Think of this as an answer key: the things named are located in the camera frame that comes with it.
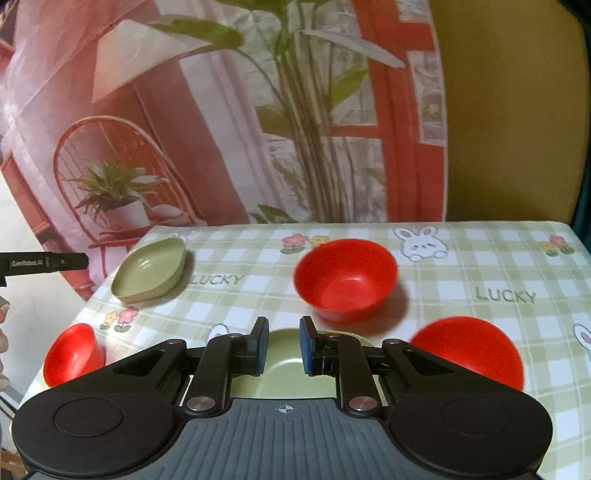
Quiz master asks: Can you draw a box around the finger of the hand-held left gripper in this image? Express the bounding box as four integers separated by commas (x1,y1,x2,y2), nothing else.
0,252,89,278

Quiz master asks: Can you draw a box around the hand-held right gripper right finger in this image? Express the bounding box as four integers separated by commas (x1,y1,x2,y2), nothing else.
299,316,462,414

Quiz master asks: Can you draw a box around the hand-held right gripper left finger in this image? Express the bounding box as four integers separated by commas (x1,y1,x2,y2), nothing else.
108,316,271,416

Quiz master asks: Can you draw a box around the green round plate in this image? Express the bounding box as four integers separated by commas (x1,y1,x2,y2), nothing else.
229,329,377,398

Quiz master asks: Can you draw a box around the red plastic bowl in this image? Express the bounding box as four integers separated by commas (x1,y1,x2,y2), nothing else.
44,323,106,387
294,239,399,324
409,318,525,393

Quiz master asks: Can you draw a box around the person's left hand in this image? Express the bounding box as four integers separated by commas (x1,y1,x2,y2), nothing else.
0,295,11,393

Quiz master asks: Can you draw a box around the green leaf-shaped plate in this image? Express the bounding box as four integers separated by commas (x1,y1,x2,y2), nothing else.
111,237,188,304

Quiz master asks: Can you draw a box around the green checked tablecloth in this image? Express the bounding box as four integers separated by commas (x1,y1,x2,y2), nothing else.
9,220,591,480

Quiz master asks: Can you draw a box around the brown wooden board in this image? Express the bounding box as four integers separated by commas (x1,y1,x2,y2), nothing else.
427,0,591,223

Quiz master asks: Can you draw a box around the dark teal curtain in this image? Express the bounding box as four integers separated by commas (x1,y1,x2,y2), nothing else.
569,134,591,259

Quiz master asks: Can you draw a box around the printed wall cloth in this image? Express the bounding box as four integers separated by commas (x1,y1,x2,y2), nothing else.
0,0,451,296

